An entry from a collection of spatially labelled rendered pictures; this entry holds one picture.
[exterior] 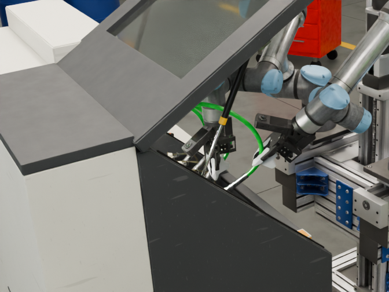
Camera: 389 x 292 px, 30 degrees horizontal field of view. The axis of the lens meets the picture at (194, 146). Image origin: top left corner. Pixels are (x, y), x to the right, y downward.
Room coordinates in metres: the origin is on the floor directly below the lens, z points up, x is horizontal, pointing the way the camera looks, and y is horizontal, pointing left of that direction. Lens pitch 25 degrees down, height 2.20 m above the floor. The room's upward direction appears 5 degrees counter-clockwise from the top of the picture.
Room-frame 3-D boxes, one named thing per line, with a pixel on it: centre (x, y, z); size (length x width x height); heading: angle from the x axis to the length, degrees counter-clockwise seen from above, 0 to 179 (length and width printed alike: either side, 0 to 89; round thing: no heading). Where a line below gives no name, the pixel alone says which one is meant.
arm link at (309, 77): (2.62, -0.48, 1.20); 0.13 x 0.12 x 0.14; 63
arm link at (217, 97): (2.09, -0.07, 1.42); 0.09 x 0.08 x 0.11; 153
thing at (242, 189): (2.16, -0.23, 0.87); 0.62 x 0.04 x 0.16; 24
